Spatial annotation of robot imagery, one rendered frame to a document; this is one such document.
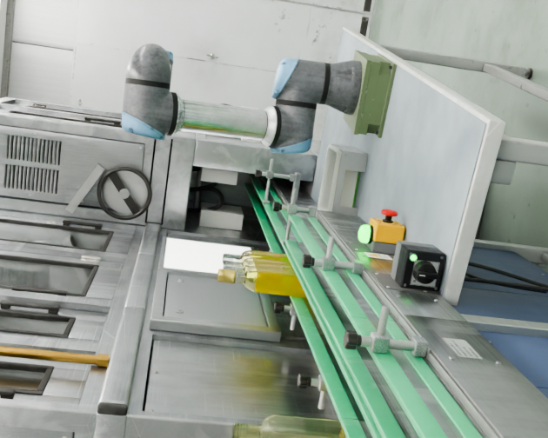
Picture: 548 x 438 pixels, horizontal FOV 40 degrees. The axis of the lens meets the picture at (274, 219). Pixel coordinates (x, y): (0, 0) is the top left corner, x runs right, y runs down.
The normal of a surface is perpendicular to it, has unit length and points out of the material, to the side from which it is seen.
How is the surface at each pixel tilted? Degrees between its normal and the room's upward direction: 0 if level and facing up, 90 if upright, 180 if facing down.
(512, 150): 90
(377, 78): 90
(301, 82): 89
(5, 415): 90
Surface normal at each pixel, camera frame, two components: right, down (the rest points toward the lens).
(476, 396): 0.15, -0.97
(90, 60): 0.11, 0.22
